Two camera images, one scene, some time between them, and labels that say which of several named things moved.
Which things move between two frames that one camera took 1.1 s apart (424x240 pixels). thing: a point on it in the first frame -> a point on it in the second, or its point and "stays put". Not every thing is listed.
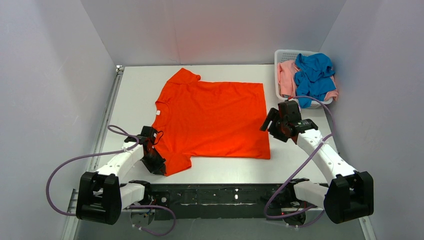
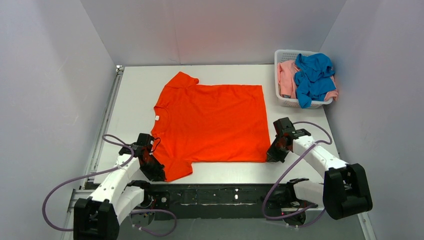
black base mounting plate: (166, 201) stays put
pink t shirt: (286, 71) stays put
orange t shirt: (196, 118) stays put
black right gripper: (274, 124) -> (276, 149)
